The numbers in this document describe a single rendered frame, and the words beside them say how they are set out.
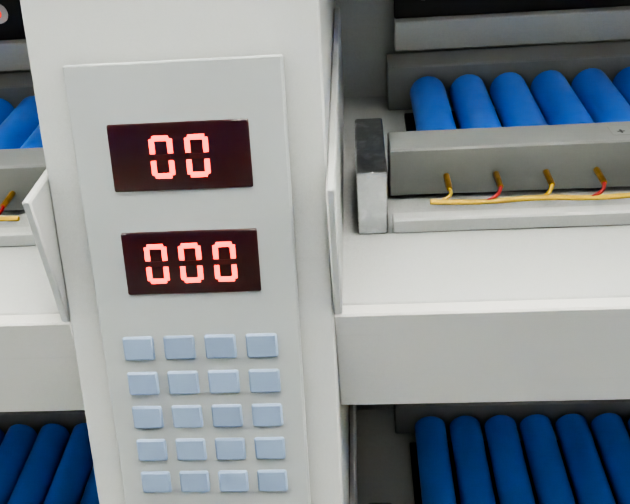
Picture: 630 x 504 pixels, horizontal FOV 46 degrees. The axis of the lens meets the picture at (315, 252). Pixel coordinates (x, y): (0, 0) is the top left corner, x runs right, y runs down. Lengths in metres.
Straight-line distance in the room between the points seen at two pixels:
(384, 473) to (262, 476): 0.17
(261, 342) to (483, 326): 0.08
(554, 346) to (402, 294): 0.06
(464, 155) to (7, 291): 0.19
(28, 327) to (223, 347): 0.07
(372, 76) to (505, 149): 0.15
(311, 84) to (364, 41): 0.20
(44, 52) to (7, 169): 0.10
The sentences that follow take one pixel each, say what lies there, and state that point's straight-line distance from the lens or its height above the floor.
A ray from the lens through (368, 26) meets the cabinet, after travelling 0.44.
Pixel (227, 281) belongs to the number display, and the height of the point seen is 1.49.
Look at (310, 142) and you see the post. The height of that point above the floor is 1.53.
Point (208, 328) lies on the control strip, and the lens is 0.26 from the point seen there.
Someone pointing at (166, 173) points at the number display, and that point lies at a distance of 0.24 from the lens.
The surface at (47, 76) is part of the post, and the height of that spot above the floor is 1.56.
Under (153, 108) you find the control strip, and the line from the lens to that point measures 0.24.
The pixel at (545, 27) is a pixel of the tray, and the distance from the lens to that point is 0.42.
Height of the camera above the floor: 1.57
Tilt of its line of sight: 17 degrees down
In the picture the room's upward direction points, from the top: 3 degrees counter-clockwise
